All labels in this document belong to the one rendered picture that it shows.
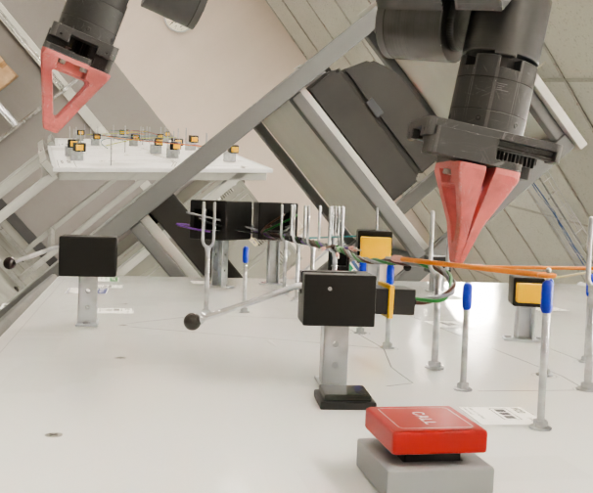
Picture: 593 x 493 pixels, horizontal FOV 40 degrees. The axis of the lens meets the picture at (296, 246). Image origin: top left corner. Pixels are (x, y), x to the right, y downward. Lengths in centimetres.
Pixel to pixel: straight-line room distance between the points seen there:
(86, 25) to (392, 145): 101
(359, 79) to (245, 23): 669
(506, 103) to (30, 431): 39
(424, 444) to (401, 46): 35
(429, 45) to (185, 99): 762
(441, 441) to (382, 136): 134
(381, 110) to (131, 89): 654
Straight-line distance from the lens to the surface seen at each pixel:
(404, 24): 66
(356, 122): 171
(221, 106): 831
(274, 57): 844
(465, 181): 60
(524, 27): 62
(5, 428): 54
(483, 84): 61
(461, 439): 42
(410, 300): 65
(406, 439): 41
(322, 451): 49
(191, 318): 64
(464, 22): 66
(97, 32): 85
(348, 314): 63
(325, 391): 59
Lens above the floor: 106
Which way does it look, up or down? 6 degrees up
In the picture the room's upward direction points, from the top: 50 degrees clockwise
